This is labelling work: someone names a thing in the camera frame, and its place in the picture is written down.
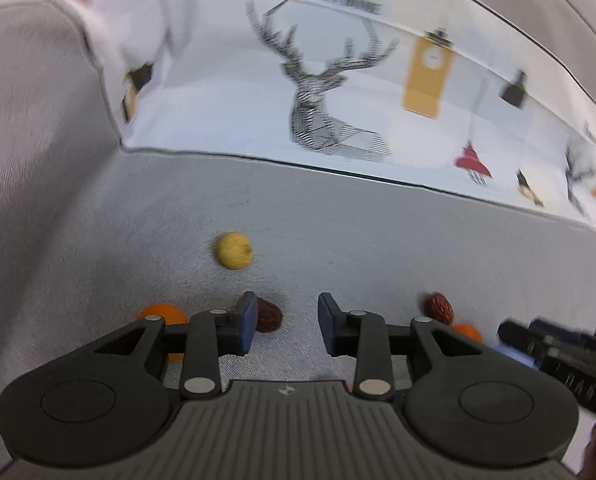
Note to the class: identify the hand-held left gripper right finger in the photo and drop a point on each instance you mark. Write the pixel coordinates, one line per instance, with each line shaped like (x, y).
(328, 325)

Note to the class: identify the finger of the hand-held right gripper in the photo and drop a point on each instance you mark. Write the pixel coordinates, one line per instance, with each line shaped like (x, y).
(515, 335)

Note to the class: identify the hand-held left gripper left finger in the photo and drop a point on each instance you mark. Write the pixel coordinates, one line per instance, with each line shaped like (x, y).
(248, 322)

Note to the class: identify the small orange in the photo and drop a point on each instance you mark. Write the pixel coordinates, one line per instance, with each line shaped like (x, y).
(468, 332)
(165, 312)

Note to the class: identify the small yellow fruit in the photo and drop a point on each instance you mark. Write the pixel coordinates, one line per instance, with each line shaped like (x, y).
(233, 250)

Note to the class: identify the reddish brown walnut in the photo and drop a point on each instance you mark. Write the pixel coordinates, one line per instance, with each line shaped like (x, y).
(440, 308)

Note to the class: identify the printed grey blanket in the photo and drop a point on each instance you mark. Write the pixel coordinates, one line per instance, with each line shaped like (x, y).
(217, 85)

